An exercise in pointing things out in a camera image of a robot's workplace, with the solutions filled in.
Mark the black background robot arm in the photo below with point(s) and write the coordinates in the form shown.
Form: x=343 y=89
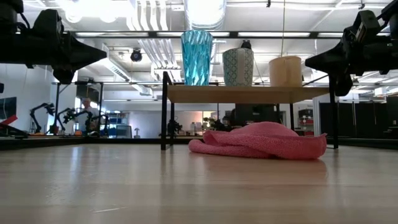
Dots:
x=40 y=115
x=70 y=115

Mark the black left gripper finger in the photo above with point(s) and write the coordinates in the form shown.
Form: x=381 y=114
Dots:
x=84 y=53
x=63 y=76

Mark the black table frame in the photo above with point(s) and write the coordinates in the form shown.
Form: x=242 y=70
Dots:
x=93 y=141

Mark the wooden shelf with black legs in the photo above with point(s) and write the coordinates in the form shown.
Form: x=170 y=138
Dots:
x=236 y=93

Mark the teal faceted plastic tumbler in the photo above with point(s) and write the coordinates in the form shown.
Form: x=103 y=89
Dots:
x=196 y=59

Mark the peach plastic cup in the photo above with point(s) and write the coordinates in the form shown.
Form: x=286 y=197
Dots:
x=285 y=71

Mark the black hanging camera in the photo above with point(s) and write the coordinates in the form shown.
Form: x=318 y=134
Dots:
x=246 y=44
x=136 y=55

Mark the white patterned ceramic mug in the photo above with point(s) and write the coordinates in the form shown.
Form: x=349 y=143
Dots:
x=237 y=67

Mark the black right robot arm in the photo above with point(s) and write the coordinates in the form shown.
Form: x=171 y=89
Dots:
x=391 y=9

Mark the person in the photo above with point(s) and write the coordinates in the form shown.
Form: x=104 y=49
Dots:
x=86 y=115

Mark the pink cloth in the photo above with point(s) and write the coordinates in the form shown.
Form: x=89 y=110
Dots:
x=264 y=140

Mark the silver ceiling air duct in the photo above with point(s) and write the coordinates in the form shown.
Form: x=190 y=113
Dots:
x=205 y=12

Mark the black overhead frame bar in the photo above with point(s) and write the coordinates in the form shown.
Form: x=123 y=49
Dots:
x=124 y=34

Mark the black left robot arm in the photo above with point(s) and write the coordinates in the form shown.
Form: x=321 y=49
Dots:
x=9 y=12

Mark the black background station frame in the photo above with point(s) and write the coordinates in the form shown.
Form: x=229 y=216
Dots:
x=77 y=83

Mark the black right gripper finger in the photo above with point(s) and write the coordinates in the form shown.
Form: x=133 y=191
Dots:
x=340 y=85
x=323 y=60

